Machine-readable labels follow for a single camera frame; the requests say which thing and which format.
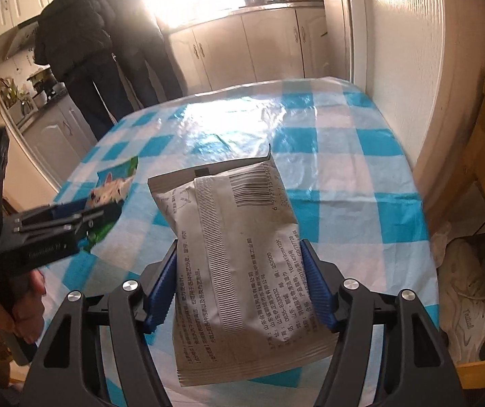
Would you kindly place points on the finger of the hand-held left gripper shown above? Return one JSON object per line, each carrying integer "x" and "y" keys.
{"x": 56, "y": 231}
{"x": 68, "y": 211}

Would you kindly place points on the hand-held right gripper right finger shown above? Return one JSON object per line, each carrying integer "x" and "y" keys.
{"x": 316, "y": 288}

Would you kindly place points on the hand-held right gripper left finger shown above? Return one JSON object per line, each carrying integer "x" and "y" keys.
{"x": 164, "y": 292}

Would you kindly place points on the blue printed packet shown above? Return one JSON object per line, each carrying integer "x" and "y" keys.
{"x": 115, "y": 186}

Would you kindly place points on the grey paper packet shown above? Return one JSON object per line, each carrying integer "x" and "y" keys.
{"x": 242, "y": 263}

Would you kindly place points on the person's left hand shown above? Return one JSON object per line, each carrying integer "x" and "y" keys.
{"x": 30, "y": 309}

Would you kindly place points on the blue checked tablecloth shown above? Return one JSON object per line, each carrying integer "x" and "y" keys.
{"x": 331, "y": 157}

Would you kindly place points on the white sneaker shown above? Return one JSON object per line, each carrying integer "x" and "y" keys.
{"x": 471, "y": 305}

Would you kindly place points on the range hood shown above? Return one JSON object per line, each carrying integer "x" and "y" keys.
{"x": 20, "y": 40}

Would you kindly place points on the cream kitchen base cabinets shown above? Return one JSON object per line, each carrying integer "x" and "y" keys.
{"x": 246, "y": 46}

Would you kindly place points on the grey kitchen countertop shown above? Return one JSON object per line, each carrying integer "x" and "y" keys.
{"x": 268, "y": 6}

